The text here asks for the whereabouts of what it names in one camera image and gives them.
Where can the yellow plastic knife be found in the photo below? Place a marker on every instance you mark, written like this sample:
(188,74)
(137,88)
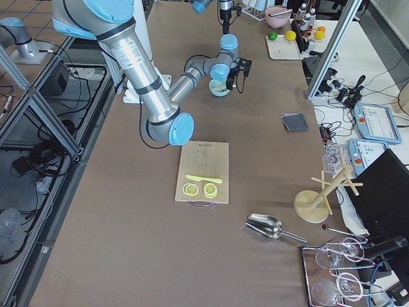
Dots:
(208,179)

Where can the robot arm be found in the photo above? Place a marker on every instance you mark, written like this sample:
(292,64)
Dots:
(113,23)
(225,9)

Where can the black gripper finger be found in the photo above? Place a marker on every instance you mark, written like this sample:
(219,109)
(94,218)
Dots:
(226,29)

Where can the lemon slice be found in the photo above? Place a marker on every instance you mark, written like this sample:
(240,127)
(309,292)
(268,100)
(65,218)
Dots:
(210,190)
(190,189)

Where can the yellow lemon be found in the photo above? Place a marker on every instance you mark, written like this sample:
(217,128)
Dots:
(290,36)

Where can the aluminium frame post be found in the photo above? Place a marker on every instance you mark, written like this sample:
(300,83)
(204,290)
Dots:
(340,30)

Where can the green ceramic bowl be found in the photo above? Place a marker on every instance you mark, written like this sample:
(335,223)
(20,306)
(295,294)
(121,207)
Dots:
(218,88)

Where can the wooden mug tree stand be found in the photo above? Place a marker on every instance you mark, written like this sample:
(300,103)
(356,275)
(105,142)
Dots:
(313,206)

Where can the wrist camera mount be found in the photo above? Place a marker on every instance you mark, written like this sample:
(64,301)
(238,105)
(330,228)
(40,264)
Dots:
(244,66)

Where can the black computer monitor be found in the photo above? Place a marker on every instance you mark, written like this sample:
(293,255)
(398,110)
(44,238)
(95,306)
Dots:
(382,203)

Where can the grey folded cloth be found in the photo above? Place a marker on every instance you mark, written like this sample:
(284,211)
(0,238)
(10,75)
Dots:
(294,122)

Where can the green lime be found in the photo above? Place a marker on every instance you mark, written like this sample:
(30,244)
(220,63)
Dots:
(272,36)

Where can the cream plastic tray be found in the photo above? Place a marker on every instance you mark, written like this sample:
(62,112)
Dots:
(281,49)

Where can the wooden cutting board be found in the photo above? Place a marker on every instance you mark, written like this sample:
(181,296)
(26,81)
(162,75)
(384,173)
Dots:
(204,159)

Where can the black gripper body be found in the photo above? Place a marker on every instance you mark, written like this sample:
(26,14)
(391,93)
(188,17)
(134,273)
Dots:
(225,16)
(232,73)

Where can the pink bowl with ice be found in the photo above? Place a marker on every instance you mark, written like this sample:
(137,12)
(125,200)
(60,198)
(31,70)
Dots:
(277,17)

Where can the teach pendant tablet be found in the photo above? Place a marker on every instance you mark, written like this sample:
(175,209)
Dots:
(364,152)
(376,123)

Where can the wine glass rack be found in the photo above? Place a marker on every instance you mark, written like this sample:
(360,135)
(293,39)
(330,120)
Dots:
(331,273)

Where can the metal scoop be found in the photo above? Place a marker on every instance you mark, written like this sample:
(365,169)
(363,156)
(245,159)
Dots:
(269,227)

